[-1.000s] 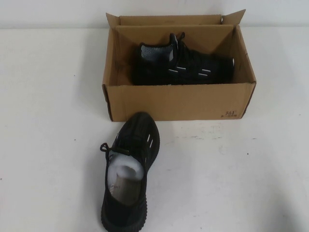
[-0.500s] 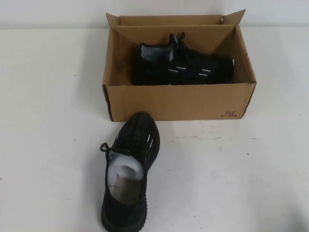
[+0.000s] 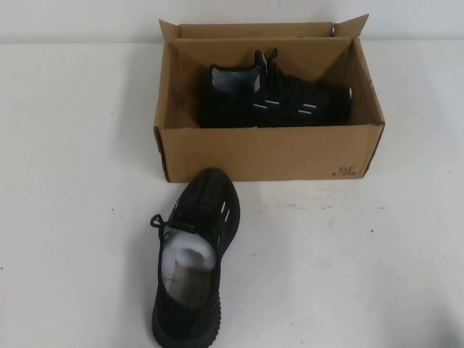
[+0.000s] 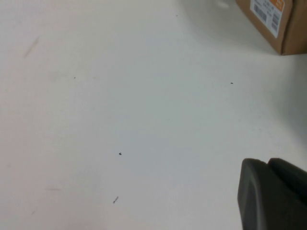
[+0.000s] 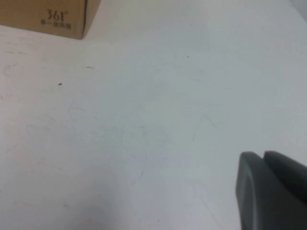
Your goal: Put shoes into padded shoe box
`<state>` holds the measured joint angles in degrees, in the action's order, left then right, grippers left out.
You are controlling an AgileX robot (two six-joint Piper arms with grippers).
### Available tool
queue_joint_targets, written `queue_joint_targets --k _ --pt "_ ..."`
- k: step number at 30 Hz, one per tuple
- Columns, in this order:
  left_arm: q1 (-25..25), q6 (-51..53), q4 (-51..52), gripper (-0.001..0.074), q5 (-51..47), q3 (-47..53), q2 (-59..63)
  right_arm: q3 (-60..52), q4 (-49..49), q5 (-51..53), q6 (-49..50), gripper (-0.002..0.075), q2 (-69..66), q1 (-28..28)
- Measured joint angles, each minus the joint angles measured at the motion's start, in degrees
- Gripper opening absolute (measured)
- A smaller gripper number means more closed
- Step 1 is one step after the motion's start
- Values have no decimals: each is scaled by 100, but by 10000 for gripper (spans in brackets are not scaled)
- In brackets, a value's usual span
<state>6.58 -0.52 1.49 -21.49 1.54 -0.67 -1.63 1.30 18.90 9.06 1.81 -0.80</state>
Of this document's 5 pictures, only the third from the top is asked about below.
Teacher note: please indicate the black knit sneaker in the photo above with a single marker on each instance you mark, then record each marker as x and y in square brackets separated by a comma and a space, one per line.
[203, 188]
[290, 90]

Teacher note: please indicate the brown cardboard shoe box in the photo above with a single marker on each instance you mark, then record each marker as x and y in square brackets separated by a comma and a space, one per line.
[253, 152]

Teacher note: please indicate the white foam shoe stuffing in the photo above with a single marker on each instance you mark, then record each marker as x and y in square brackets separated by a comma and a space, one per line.
[188, 246]

